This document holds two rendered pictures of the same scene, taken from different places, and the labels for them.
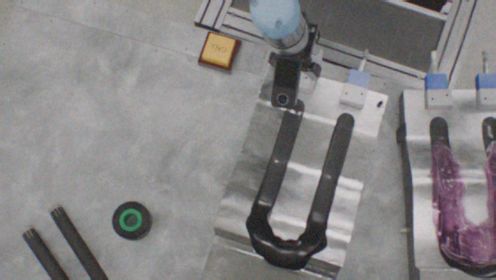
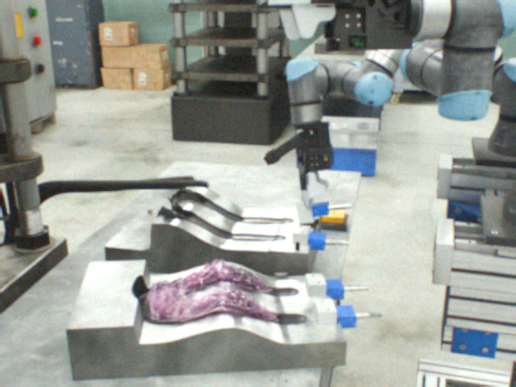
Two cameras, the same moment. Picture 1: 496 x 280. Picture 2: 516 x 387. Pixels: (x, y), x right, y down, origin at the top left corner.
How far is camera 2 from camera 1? 1.69 m
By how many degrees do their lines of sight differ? 67
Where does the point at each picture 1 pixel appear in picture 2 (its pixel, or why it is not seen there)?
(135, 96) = (289, 202)
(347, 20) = not seen: outside the picture
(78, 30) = (332, 185)
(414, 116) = (296, 279)
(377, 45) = not seen: outside the picture
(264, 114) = (277, 212)
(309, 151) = (251, 228)
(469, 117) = (302, 307)
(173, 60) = not seen: hidden behind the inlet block
